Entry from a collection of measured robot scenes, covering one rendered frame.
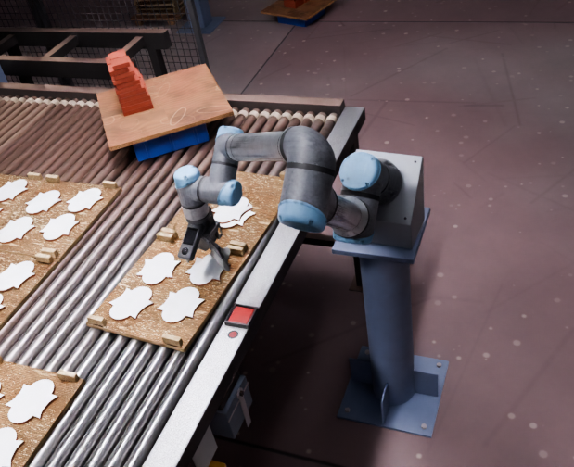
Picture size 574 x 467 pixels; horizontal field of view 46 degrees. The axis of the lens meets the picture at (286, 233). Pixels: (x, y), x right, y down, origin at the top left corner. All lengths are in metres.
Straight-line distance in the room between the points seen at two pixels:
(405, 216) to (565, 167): 2.08
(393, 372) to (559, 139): 2.12
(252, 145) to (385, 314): 0.94
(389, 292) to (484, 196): 1.58
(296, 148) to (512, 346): 1.76
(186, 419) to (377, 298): 0.89
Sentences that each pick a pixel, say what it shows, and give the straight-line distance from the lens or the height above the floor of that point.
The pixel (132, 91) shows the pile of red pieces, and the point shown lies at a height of 1.14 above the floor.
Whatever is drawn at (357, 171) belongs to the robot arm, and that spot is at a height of 1.21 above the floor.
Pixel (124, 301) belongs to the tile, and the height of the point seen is 0.94.
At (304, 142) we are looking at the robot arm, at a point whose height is 1.50.
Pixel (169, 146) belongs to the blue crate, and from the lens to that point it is 2.79.
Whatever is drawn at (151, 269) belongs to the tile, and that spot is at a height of 0.94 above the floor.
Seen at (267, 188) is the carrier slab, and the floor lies 0.94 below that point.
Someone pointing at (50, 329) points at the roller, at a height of 0.92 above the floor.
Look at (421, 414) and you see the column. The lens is 2.84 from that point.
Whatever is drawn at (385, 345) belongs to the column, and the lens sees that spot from 2.58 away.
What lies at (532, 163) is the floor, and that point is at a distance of 4.13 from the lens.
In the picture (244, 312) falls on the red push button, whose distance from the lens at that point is 2.00.
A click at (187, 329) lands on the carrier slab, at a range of 1.99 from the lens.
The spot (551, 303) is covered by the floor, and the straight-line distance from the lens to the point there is 3.29.
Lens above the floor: 2.33
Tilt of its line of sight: 39 degrees down
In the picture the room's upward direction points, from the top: 11 degrees counter-clockwise
